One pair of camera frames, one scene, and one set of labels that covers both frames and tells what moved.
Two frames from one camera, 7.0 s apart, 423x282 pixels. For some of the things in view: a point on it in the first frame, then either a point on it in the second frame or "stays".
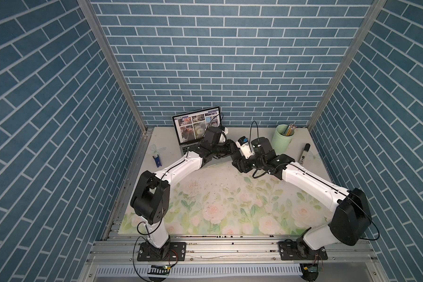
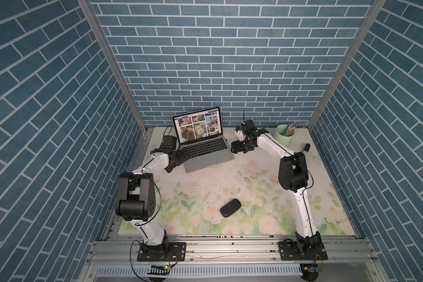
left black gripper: [228, 146] → [182, 155]
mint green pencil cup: [282, 138] stays
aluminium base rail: [233, 251] stays
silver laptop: [189, 128] stays
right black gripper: [241, 165] → [238, 149]
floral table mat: [221, 198] stays
